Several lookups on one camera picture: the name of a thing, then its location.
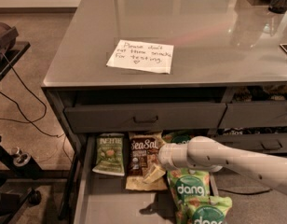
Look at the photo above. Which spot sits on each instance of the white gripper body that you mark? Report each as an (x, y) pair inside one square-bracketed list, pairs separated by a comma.
[(165, 158)]

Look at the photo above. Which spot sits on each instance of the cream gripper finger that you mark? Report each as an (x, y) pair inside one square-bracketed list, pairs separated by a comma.
[(154, 174), (152, 159)]

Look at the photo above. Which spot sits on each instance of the brown sea salt chip bag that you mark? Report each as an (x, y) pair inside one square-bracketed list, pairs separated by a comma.
[(140, 144)]

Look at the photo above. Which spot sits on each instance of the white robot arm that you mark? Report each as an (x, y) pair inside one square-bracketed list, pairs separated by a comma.
[(205, 154)]

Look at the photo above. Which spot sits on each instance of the green dang bag top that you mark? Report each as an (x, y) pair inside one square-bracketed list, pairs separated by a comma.
[(180, 137)]

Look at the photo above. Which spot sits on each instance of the green dang bag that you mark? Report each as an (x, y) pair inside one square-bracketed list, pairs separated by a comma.
[(180, 137), (203, 210), (185, 182)]

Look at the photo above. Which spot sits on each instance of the green white snack bag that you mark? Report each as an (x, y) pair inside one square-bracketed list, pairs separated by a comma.
[(109, 154)]

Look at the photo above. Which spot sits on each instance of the grey top left drawer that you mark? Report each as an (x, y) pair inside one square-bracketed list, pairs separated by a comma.
[(144, 117)]

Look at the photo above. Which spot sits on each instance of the green dang bag front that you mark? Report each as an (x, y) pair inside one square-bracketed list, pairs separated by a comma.
[(203, 210)]

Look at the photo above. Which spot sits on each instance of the open grey middle drawer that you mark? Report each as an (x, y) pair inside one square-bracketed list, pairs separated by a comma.
[(103, 199)]

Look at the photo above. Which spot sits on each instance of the grey metal drawer cabinet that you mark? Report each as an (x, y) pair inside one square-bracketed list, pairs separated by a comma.
[(219, 46)]

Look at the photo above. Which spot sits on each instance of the grey top right drawer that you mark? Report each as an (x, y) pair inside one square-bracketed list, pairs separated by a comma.
[(255, 114)]

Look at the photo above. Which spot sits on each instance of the grey middle right drawer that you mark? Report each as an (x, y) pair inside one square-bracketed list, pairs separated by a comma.
[(275, 143)]

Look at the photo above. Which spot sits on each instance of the dark snack bags right drawer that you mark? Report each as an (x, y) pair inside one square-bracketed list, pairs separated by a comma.
[(261, 93)]

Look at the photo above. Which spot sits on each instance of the white handwritten paper note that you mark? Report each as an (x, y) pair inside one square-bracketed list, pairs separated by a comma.
[(142, 56)]

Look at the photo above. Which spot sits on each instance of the black stand with equipment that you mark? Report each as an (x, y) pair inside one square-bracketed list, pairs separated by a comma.
[(27, 122)]

